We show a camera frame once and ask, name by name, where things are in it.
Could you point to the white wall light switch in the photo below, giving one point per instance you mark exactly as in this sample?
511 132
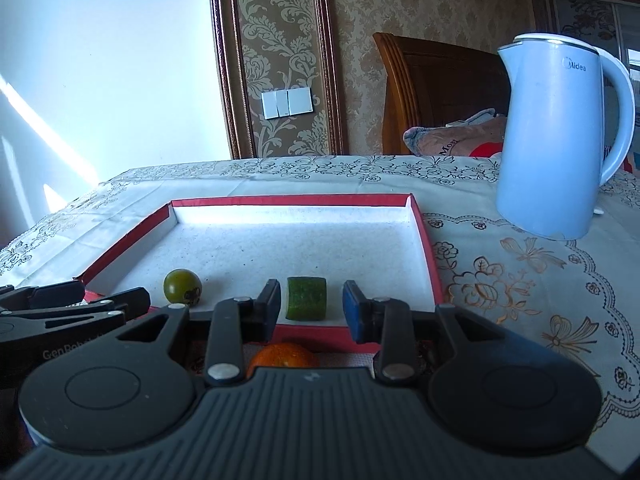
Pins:
287 102

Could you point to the light blue electric kettle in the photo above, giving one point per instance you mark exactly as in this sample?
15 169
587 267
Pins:
545 135

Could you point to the green cucumber piece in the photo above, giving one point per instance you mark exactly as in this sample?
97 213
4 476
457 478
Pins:
305 297

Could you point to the large orange mandarin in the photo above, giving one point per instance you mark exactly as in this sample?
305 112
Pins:
282 357

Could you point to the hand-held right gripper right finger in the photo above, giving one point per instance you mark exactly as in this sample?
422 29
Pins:
352 315

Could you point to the wooden framed wallpaper panel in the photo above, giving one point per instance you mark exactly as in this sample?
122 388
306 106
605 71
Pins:
280 35

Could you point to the dark wardrobe with patterned doors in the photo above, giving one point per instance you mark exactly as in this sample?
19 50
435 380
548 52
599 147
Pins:
585 15

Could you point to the shallow red cardboard box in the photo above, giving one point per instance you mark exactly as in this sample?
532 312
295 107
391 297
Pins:
300 240

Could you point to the patterned pillow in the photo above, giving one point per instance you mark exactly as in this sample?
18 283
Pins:
450 140

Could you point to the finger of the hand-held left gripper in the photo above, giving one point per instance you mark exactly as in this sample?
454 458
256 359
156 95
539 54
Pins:
130 302
50 294

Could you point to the green tomato with dark calyx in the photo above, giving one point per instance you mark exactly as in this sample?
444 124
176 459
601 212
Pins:
182 286

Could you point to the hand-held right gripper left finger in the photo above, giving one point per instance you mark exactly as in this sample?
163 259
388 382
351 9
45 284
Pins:
272 310

